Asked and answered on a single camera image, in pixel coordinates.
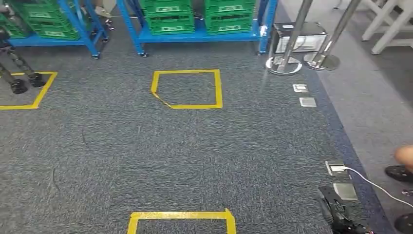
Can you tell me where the white charger with cable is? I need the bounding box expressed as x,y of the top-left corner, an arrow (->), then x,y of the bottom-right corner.
330,165 -> 413,209

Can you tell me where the white wooden frame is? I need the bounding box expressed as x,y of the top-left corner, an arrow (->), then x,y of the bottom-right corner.
360,0 -> 413,55

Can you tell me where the black jointed leg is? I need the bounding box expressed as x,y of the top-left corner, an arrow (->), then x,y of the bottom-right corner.
0,30 -> 46,88
0,61 -> 29,95

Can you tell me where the yellow floor tape square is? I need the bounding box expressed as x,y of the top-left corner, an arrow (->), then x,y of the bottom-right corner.
127,208 -> 237,234

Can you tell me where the beige shoe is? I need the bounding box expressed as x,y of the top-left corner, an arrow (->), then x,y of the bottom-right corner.
94,5 -> 113,19

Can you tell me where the black shoe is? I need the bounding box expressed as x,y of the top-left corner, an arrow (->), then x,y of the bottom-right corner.
394,213 -> 413,234
385,165 -> 413,183

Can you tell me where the blue metal shelf rack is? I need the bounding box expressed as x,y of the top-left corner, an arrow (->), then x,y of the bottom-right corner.
116,0 -> 279,58
0,0 -> 110,60

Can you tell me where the person's leg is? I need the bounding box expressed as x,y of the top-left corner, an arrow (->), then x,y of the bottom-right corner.
394,145 -> 413,174

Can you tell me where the black-topped white box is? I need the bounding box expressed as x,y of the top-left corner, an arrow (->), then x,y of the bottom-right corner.
270,21 -> 328,54

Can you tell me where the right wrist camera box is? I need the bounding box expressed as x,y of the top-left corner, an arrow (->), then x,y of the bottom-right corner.
319,185 -> 346,211

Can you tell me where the green plastic crate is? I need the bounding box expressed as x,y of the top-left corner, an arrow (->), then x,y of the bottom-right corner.
13,0 -> 71,20
204,0 -> 258,16
30,19 -> 81,41
147,13 -> 196,36
206,13 -> 254,36
0,14 -> 32,39
140,0 -> 194,16

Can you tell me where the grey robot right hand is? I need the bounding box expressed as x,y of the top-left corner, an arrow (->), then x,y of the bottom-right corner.
320,196 -> 335,224

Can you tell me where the chrome barrier stanchion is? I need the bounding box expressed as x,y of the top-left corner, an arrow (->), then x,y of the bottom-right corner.
265,0 -> 314,76
303,0 -> 363,72

